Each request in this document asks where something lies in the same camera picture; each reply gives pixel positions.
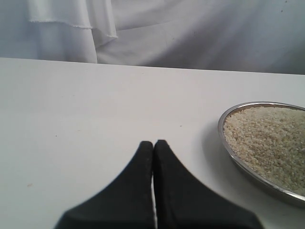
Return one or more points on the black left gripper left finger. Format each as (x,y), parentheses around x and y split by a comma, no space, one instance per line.
(126,203)

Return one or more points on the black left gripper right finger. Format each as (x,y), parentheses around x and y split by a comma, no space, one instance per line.
(183,202)

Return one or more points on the round steel rice tray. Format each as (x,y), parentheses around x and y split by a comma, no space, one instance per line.
(266,142)

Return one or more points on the white backdrop curtain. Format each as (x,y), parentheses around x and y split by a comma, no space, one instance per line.
(231,35)

